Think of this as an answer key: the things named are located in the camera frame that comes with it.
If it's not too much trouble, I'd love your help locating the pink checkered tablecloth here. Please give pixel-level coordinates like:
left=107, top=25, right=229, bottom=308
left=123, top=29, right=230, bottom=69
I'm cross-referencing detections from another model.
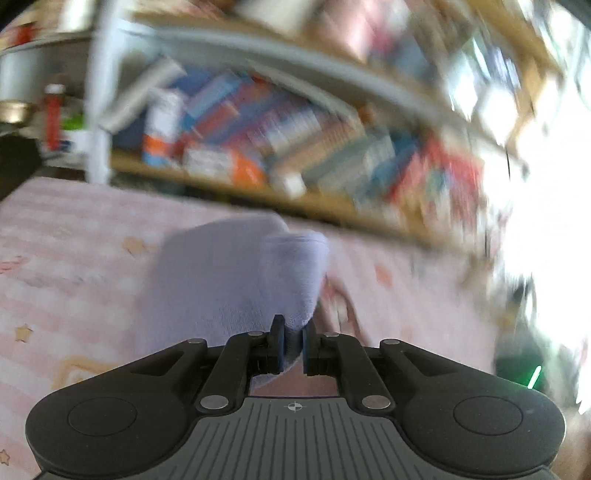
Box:
left=0, top=175, right=522, bottom=480

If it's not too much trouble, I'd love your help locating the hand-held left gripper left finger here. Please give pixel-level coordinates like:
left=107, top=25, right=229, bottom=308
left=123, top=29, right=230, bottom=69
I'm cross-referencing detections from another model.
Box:
left=92, top=315, right=286, bottom=414

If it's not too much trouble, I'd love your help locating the tall white orange blue box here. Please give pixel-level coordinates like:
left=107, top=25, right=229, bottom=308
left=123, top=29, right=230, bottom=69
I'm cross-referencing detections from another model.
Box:
left=141, top=88, right=185, bottom=169

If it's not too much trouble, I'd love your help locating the wooden bookshelf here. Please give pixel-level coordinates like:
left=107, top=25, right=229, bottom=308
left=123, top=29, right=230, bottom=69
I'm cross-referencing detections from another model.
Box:
left=85, top=0, right=555, bottom=252

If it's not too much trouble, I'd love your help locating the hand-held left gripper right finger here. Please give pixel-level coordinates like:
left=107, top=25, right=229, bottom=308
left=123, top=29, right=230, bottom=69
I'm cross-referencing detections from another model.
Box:
left=301, top=318, right=499, bottom=412

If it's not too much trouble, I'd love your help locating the purple and brown sweater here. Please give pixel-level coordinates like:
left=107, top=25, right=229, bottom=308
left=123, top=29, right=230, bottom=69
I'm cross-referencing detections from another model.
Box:
left=137, top=212, right=331, bottom=385

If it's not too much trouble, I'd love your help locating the row of books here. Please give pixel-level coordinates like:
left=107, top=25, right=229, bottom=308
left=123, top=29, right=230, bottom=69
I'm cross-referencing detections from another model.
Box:
left=108, top=58, right=488, bottom=220

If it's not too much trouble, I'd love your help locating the white charger adapter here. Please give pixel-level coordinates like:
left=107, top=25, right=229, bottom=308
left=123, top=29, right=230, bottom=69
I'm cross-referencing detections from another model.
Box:
left=271, top=170, right=308, bottom=199

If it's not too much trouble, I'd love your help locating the white tub with green lid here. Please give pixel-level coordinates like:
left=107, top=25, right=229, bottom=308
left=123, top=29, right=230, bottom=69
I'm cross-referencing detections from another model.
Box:
left=60, top=113, right=93, bottom=155

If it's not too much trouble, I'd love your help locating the red bottle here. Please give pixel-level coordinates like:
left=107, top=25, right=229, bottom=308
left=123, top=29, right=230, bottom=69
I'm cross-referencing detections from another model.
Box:
left=44, top=84, right=65, bottom=151

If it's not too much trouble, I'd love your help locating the flat white orange box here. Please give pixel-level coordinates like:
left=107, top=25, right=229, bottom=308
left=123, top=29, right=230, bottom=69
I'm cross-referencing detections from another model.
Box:
left=182, top=145, right=269, bottom=188

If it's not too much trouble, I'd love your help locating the brass bowl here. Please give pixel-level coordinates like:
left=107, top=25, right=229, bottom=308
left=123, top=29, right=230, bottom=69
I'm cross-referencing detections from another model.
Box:
left=0, top=99, right=34, bottom=125

